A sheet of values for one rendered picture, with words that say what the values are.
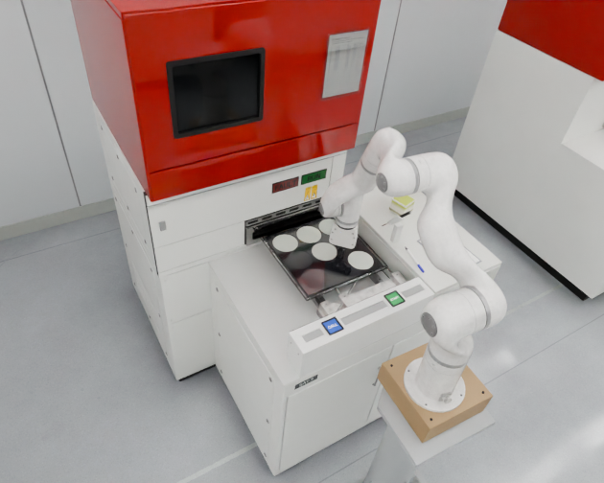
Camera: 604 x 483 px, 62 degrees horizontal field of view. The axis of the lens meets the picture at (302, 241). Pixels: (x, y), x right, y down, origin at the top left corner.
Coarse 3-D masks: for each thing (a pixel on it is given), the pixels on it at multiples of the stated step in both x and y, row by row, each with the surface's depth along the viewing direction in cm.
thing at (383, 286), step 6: (384, 282) 191; (390, 282) 192; (366, 288) 188; (372, 288) 188; (378, 288) 188; (384, 288) 189; (354, 294) 185; (360, 294) 186; (366, 294) 186; (372, 294) 186; (354, 300) 183; (360, 300) 184; (336, 306) 181; (318, 312) 179
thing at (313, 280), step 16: (304, 224) 209; (272, 240) 200; (320, 240) 203; (288, 256) 194; (304, 256) 195; (336, 256) 196; (304, 272) 189; (320, 272) 190; (336, 272) 190; (352, 272) 191; (304, 288) 183; (320, 288) 183
